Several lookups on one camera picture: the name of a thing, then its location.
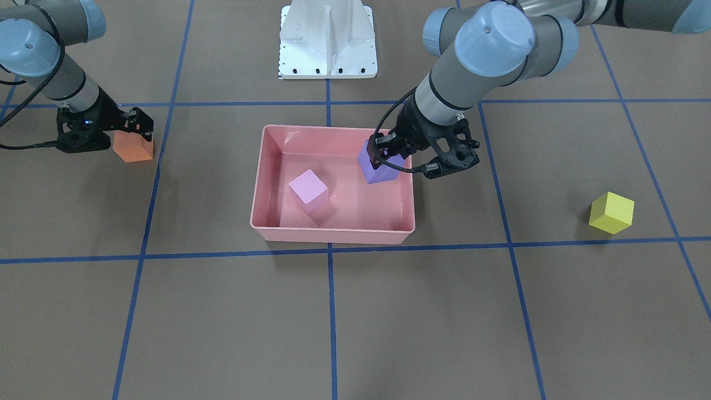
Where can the orange foam block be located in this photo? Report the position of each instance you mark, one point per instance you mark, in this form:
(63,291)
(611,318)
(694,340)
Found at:
(131,147)

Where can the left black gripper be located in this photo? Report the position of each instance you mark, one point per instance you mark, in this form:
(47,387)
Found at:
(412,129)

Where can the yellow foam block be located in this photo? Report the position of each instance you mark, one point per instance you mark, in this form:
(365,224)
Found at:
(611,213)

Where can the pink foam block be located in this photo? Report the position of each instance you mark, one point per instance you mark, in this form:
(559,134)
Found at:
(309,191)

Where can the pink plastic bin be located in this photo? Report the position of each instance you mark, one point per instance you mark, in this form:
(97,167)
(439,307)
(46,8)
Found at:
(356,212)

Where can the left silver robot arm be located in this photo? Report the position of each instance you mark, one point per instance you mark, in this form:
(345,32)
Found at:
(492,45)

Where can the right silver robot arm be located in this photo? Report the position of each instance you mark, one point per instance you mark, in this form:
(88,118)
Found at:
(35,35)

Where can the white pedestal column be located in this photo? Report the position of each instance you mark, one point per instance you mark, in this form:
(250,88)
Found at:
(327,40)

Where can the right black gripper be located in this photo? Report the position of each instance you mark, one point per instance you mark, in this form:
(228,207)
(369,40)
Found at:
(109,114)

